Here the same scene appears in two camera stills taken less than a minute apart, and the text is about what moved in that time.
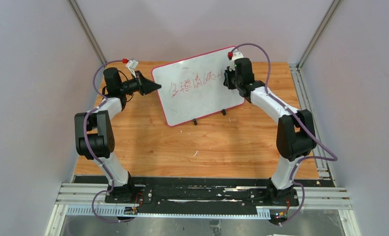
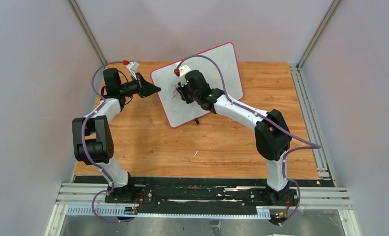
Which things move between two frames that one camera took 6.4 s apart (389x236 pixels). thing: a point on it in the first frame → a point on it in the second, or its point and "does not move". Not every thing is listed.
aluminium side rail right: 325,174 does not move
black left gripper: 140,85 does not move
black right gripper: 229,79 → 181,93
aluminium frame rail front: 92,193 does not move
